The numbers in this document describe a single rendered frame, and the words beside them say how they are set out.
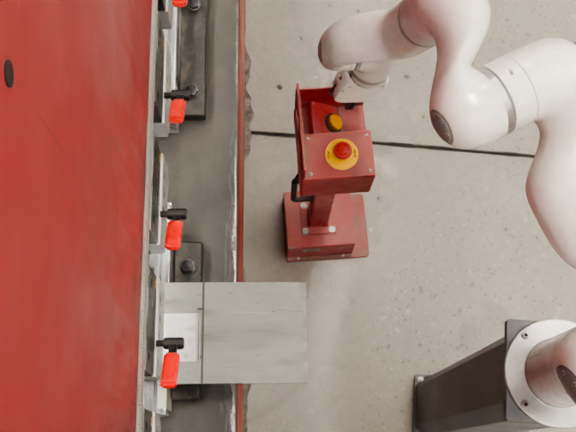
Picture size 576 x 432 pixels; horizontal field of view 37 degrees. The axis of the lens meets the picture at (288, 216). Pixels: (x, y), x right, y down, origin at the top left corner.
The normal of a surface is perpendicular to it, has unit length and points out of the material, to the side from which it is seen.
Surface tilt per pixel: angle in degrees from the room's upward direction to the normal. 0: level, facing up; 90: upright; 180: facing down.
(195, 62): 0
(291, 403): 0
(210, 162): 0
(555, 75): 16
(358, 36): 38
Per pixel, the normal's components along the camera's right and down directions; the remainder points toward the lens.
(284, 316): 0.03, -0.28
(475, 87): 0.09, -0.47
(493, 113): 0.24, 0.19
